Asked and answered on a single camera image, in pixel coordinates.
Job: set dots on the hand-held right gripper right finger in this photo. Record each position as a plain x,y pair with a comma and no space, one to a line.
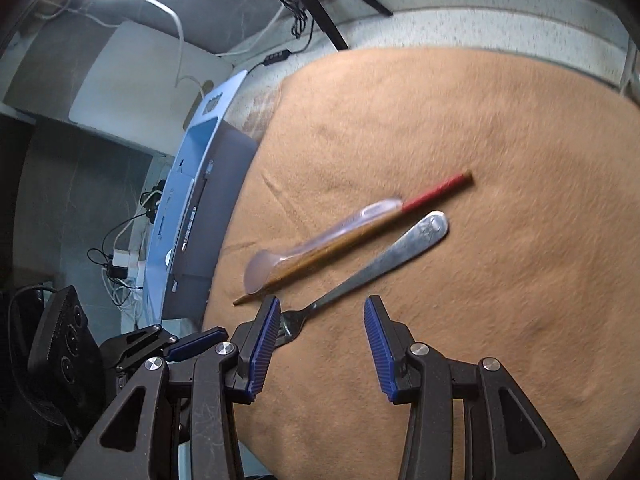
377,355

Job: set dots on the translucent plastic spoon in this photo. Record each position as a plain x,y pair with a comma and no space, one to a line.
260,272

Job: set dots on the blue plastic drainer basket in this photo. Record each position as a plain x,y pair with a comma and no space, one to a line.
170,220

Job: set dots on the white power strip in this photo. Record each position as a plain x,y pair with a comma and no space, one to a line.
122,259

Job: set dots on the black tripod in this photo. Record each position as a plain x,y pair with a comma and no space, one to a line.
320,5

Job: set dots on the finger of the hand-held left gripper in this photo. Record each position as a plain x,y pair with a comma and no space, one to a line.
145,340
197,344

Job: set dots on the brown cloth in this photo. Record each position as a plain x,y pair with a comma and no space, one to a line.
450,135

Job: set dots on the metal fork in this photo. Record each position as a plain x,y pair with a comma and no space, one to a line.
400,250

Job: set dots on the brown chopstick with red end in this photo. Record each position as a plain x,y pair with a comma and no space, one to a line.
440,187

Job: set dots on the black charger plug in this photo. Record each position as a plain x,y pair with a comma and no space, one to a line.
116,272

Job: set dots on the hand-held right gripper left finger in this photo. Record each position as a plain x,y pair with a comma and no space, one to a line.
262,345

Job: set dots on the white cutting board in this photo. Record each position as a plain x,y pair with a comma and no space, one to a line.
140,85

